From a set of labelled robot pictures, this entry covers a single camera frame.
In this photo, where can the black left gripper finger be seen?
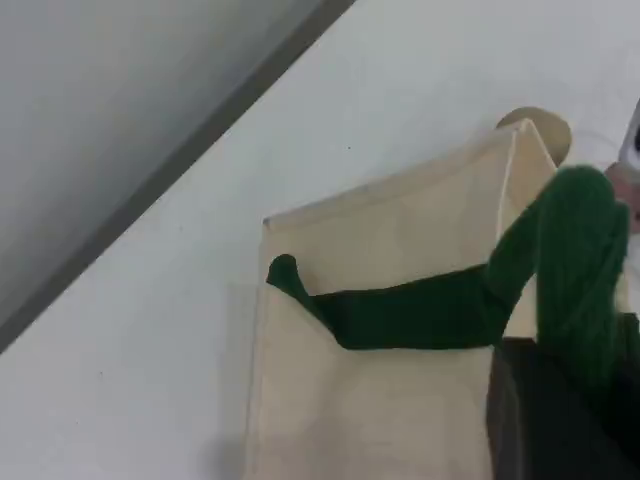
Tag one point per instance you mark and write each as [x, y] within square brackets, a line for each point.
[550, 440]
[632, 350]

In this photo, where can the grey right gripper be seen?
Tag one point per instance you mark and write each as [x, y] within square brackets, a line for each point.
[634, 140]

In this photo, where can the pink peach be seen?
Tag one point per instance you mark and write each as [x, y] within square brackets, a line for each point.
[625, 187]

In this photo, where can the beige round bun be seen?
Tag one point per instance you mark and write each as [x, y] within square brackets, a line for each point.
[557, 132]

